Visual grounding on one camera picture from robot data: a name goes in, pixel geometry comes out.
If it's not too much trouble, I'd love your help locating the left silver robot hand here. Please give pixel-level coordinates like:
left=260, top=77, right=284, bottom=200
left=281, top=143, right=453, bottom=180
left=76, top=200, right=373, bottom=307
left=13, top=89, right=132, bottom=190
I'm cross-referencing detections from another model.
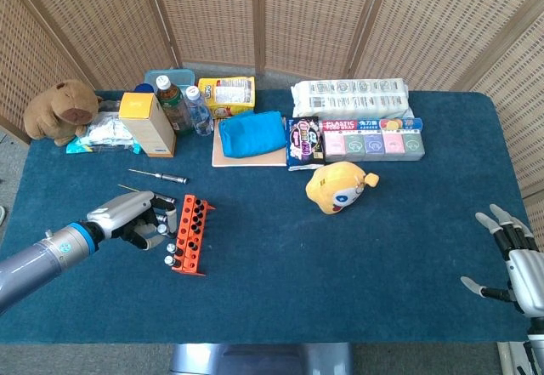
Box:
left=87, top=190, right=179, bottom=252

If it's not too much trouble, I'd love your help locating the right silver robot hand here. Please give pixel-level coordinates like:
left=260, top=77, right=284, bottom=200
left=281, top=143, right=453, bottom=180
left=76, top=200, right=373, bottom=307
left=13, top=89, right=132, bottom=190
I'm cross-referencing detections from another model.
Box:
left=461, top=203, right=544, bottom=319

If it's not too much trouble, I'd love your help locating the orange test tube rack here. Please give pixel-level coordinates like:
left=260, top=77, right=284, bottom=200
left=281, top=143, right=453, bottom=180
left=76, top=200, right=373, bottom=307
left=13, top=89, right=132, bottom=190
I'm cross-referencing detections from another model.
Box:
left=171, top=194, right=217, bottom=277

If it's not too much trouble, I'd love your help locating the white teal wet wipes pack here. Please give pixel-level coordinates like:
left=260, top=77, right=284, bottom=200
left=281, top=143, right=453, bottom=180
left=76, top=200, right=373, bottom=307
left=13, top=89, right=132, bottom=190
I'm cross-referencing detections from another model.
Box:
left=65, top=111, right=143, bottom=156

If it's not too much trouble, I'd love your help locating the tall yellow cardboard box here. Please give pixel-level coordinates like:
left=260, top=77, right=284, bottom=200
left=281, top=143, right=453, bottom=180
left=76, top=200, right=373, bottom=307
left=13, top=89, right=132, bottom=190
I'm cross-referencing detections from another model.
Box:
left=117, top=92, right=177, bottom=159

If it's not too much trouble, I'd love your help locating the green tea bottle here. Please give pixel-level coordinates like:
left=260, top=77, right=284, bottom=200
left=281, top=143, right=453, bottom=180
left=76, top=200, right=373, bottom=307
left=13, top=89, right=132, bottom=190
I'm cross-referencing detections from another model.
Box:
left=154, top=74, right=195, bottom=134

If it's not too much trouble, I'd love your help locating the brown capybara plush toy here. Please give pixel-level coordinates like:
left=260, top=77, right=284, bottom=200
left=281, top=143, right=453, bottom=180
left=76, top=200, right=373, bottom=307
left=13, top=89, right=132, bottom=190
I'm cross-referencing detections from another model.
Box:
left=23, top=79, right=104, bottom=147

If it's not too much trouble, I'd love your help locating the clear water bottle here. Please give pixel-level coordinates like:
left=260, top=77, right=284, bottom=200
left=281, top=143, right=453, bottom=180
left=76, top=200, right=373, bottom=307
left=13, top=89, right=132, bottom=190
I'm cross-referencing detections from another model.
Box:
left=184, top=85, right=215, bottom=137

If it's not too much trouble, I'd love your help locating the blue lidded plastic container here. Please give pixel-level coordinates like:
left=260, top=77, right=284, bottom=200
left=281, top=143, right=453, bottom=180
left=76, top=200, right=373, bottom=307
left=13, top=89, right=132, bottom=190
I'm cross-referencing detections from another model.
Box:
left=143, top=67, right=193, bottom=95

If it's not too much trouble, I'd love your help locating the blue cloth pouch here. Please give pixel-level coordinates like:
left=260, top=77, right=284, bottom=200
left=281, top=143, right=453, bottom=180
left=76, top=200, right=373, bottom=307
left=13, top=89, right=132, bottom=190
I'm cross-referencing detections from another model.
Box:
left=218, top=110, right=287, bottom=159

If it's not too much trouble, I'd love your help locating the yellow snack bag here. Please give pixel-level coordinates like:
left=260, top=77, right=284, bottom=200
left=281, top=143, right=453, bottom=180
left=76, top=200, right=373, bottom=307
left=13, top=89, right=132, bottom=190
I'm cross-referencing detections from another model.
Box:
left=197, top=76, right=257, bottom=120

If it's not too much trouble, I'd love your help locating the blue carpet table mat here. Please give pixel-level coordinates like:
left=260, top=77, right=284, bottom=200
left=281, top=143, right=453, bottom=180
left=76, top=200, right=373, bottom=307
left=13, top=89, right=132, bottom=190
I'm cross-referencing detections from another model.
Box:
left=0, top=89, right=530, bottom=345

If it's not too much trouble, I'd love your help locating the dark snack packet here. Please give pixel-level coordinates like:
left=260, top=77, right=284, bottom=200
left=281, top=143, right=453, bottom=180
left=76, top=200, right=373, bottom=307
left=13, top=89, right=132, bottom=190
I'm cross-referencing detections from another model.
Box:
left=285, top=116, right=326, bottom=172

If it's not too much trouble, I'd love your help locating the grey robot torso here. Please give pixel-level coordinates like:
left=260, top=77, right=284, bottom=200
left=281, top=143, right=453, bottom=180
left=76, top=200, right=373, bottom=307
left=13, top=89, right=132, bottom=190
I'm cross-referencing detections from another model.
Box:
left=168, top=342, right=354, bottom=375

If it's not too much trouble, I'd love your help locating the coloured pocket tissue multipack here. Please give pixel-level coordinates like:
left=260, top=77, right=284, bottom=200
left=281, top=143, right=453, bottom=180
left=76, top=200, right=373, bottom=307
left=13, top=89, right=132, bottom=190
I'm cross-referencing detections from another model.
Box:
left=322, top=130, right=426, bottom=162

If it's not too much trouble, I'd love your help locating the yellow plush toy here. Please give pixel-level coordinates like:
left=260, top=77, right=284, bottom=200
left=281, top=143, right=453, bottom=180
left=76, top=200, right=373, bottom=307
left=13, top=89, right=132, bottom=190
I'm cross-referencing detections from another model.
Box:
left=305, top=161, right=381, bottom=216

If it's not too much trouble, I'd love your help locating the wicker folding screen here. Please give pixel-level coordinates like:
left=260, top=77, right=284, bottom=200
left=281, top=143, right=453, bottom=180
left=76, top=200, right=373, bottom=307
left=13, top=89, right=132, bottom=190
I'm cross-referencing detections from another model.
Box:
left=0, top=0, right=544, bottom=200

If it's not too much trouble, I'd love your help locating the plastic food wrap box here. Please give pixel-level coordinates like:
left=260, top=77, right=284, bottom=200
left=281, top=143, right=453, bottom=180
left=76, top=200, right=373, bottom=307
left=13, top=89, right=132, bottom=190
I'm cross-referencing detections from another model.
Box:
left=319, top=117, right=425, bottom=134

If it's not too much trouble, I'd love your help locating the large white tissue pack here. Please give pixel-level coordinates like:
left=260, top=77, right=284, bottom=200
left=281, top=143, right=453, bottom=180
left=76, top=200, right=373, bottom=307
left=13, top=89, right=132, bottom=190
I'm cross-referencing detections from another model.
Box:
left=291, top=77, right=416, bottom=122

